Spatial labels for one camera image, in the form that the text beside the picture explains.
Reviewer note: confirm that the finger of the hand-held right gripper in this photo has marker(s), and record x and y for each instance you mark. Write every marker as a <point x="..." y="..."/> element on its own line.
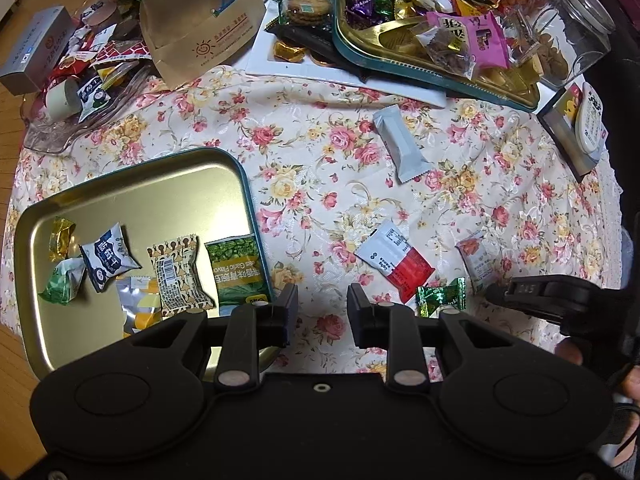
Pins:
<point x="530" y="295"/>

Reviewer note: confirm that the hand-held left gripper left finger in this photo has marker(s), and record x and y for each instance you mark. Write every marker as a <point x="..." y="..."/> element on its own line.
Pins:
<point x="287" y="312"/>

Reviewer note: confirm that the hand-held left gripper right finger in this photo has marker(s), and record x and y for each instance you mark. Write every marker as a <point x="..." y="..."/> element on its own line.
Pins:
<point x="356" y="312"/>

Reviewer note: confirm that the green pea snack packet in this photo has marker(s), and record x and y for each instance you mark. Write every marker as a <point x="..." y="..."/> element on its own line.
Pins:
<point x="235" y="270"/>

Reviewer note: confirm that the brown patterned snack packet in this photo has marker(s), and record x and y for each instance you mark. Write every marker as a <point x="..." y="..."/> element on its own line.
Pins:
<point x="177" y="275"/>

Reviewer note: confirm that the yellow silver snack packet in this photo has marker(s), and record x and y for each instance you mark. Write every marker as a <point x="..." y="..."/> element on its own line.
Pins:
<point x="137" y="310"/>

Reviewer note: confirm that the blue white milk packet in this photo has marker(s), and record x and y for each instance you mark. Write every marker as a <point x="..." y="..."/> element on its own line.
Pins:
<point x="107" y="257"/>
<point x="95" y="96"/>

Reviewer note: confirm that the white green snack packet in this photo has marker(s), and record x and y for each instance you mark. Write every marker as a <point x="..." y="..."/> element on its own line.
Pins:
<point x="62" y="282"/>

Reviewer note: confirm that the gold foil candy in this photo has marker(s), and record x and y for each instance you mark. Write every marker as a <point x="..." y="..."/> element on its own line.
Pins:
<point x="60" y="237"/>

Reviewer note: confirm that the gold tin tray with snacks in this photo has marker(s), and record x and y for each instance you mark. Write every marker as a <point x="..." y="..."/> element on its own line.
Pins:
<point x="395" y="42"/>

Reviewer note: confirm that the person's right hand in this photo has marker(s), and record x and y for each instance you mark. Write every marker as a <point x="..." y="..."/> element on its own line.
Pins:
<point x="570" y="352"/>

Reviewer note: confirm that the small white red packet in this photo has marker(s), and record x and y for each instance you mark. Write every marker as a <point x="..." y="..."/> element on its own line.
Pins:
<point x="477" y="260"/>

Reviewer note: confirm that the red white snack packet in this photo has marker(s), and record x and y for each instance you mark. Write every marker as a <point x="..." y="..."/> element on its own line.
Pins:
<point x="395" y="260"/>

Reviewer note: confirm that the green foil candy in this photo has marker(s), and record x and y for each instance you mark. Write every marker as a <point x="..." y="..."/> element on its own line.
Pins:
<point x="440" y="297"/>

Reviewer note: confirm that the floral tablecloth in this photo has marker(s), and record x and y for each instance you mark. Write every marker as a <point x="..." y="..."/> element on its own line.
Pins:
<point x="325" y="160"/>

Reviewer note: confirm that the grey wrapped snack bar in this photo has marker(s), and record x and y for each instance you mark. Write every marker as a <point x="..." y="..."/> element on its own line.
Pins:
<point x="402" y="147"/>

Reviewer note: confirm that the dark box with round lid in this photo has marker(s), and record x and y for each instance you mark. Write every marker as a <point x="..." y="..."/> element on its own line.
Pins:
<point x="560" y="115"/>

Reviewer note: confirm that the white remote control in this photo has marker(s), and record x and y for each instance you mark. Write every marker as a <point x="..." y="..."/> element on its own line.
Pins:
<point x="591" y="120"/>

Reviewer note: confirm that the clear plastic cookie jar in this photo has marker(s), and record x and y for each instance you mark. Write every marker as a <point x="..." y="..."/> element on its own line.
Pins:
<point x="555" y="55"/>

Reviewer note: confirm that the clear packet of nuts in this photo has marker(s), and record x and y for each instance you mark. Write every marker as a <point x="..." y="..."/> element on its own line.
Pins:
<point x="447" y="52"/>

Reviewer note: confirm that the gold foil chocolates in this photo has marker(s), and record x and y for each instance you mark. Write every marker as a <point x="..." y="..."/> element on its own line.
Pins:
<point x="290" y="52"/>

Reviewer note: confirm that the pink snack packet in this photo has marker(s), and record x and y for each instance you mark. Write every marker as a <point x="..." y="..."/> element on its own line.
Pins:
<point x="475" y="35"/>

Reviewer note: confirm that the clear glass dish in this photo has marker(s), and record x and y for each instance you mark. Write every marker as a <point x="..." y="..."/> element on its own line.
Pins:
<point x="75" y="127"/>

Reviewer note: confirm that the kraft paper bag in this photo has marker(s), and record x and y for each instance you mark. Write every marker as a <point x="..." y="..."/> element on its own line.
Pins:
<point x="200" y="35"/>

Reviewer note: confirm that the small pale cup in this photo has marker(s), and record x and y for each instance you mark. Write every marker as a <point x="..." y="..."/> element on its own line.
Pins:
<point x="62" y="100"/>

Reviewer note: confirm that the grey cardboard box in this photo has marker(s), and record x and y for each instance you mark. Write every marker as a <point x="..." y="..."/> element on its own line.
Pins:
<point x="32" y="50"/>

